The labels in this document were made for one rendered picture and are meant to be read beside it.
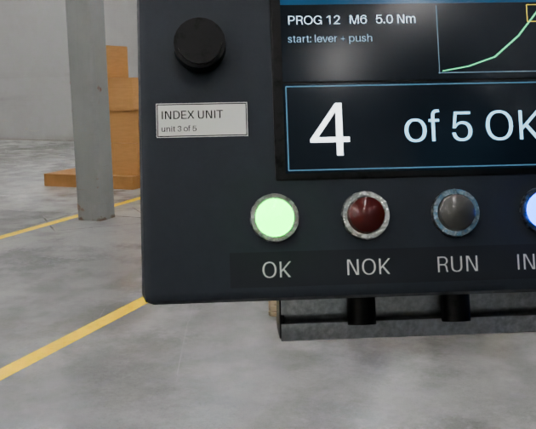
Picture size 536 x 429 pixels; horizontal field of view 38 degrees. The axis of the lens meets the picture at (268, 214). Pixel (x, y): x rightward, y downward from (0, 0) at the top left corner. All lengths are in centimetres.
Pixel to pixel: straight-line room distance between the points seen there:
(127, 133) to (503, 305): 840
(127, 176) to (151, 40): 830
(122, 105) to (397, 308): 836
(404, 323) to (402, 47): 18
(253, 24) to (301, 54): 3
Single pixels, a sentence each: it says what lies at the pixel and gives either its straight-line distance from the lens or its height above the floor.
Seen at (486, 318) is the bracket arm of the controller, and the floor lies 104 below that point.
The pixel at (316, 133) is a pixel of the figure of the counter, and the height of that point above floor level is 116.
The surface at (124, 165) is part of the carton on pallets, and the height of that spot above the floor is 25.
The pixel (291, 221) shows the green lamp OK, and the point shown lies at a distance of 41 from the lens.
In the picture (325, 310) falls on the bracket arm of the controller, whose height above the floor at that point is 105.
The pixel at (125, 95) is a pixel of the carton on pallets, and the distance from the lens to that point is 879.
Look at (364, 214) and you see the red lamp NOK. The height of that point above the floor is 112.
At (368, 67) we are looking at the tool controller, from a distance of 44.
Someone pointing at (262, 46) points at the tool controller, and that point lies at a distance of 44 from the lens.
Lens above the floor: 119
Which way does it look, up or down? 10 degrees down
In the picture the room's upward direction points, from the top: 1 degrees counter-clockwise
